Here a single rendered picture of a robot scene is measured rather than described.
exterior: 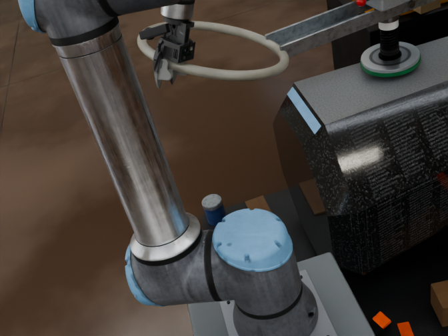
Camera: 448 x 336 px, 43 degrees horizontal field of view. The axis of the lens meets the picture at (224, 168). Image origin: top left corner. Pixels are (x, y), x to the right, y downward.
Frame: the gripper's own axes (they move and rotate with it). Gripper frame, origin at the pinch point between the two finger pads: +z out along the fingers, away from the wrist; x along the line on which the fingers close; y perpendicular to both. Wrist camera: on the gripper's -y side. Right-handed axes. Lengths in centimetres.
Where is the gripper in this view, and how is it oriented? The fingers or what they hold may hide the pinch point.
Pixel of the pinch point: (164, 81)
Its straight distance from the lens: 173.3
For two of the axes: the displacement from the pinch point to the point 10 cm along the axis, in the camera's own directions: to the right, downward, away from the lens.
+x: 5.9, -3.2, 7.4
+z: -1.5, 8.6, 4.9
